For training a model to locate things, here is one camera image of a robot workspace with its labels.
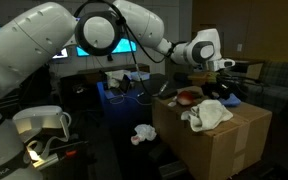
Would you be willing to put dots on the crumpled white plastic bag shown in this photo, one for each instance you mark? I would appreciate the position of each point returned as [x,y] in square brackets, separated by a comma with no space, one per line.
[143,132]

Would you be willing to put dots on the large cardboard box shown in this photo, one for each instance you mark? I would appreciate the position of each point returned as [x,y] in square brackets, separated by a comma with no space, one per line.
[216,154]

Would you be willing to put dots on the wall monitor screen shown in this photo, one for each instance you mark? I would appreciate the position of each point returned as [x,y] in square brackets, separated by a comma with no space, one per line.
[124,46]

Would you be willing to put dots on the white VR headset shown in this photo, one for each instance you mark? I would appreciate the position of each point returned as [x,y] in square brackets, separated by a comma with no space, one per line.
[31,121]

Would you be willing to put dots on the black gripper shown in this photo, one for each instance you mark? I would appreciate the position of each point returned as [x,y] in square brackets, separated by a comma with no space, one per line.
[221,88]

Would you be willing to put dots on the plaid green sofa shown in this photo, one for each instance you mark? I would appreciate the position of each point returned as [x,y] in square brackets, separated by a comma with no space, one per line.
[272,94]

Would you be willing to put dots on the black eyeglass case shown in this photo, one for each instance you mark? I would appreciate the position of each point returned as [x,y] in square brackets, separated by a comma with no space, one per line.
[167,94]

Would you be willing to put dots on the white towel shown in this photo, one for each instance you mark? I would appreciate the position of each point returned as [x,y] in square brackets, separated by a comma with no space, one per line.
[207,115]

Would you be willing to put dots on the blue cloth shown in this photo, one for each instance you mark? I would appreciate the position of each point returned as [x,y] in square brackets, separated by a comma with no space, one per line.
[232,101]

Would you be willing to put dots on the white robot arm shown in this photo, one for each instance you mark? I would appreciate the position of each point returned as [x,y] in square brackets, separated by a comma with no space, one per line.
[31,39]

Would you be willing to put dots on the red apple toy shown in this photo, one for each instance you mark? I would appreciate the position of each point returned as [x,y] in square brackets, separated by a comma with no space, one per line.
[185,98]

